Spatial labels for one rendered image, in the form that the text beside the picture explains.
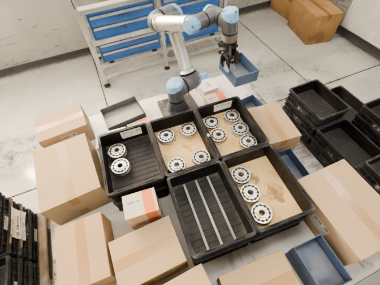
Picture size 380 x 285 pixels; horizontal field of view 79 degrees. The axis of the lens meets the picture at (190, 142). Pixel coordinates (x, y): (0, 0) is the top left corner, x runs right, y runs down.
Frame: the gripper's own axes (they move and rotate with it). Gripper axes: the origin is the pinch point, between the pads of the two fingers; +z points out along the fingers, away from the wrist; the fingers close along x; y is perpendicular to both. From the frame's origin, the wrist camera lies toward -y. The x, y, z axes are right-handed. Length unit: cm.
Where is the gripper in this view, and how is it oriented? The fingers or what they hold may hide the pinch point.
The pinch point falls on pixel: (227, 69)
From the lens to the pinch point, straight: 143.2
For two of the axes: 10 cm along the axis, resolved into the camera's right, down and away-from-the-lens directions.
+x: 9.2, -3.7, 1.1
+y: 3.6, 7.5, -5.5
